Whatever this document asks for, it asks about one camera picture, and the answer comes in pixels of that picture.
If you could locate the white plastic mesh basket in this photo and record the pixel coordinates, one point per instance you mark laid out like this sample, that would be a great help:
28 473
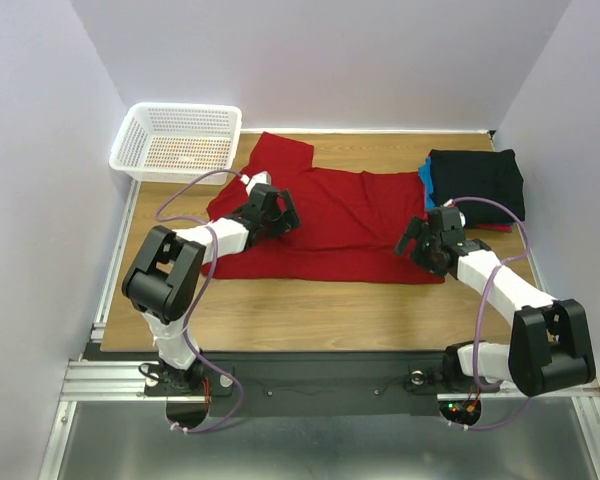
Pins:
164 142

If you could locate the red t-shirt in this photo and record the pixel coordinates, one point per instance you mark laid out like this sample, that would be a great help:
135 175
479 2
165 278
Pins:
350 222

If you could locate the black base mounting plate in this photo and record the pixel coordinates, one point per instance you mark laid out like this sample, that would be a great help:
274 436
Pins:
303 384

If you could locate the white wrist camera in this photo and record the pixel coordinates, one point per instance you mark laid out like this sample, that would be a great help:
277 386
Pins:
450 204
262 177

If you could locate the blue folded t-shirt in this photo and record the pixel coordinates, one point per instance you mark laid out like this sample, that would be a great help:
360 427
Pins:
424 173

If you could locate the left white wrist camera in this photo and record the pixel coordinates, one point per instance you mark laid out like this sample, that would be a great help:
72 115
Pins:
262 177

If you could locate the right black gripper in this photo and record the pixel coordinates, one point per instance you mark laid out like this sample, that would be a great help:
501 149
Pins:
421 242

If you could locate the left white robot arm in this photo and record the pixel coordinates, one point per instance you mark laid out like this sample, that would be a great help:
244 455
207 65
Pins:
162 281

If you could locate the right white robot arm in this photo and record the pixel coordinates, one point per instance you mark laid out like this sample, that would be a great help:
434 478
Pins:
550 346

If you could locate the black folded t-shirt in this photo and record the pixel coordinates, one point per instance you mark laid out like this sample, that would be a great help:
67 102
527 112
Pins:
486 179

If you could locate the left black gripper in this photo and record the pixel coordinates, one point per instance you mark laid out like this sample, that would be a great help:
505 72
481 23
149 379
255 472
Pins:
289 221

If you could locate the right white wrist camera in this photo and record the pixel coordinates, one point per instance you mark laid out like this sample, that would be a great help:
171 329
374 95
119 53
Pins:
450 204

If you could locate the magenta folded t-shirt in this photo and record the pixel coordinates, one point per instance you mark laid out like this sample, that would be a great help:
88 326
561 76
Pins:
506 228

